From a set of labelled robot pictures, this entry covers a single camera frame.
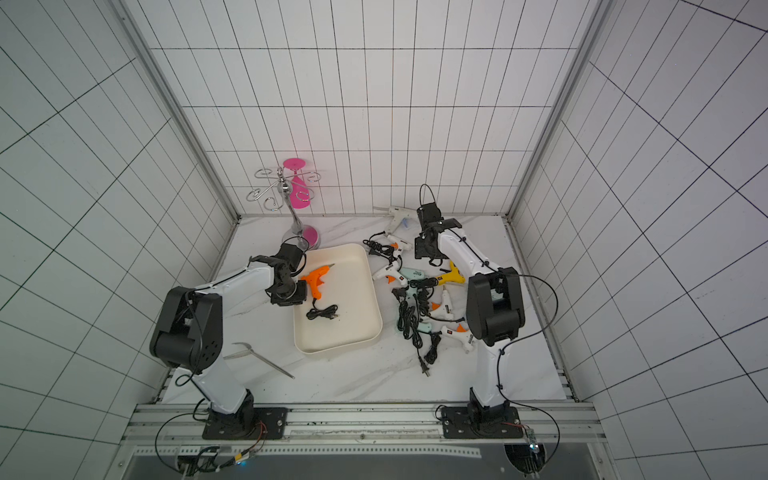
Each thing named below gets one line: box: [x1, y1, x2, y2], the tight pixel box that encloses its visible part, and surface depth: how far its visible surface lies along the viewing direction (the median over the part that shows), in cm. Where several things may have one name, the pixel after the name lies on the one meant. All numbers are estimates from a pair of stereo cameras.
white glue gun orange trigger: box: [441, 324, 476, 354], surface depth 87 cm
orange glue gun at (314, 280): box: [300, 263, 335, 300], surface depth 100 cm
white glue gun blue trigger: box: [384, 206, 419, 243], surface depth 119 cm
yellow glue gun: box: [436, 261, 466, 285], surface depth 100 cm
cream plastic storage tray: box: [293, 243, 383, 354], surface depth 94 cm
